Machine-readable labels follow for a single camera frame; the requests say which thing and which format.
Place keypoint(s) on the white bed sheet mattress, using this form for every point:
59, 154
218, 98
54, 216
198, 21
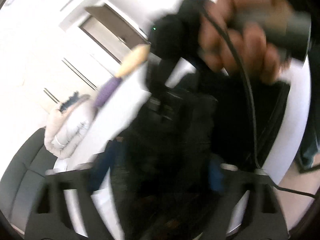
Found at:
124, 104

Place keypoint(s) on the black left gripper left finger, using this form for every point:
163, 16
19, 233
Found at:
78, 204

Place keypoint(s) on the yellow cushion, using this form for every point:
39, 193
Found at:
137, 56

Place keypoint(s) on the grey sofa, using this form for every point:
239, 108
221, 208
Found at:
23, 178

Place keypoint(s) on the black denim pants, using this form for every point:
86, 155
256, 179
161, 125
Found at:
161, 183

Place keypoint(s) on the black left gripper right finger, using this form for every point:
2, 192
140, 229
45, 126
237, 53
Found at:
248, 207

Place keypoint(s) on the white folded duvet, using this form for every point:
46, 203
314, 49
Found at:
69, 124

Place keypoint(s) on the brown wooden door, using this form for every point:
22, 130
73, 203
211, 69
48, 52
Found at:
111, 31

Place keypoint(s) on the purple cushion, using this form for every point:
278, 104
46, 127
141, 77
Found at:
107, 90

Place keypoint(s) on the person's right hand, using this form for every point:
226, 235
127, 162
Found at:
260, 58

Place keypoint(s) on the white wardrobe cabinet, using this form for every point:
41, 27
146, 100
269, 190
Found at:
46, 57

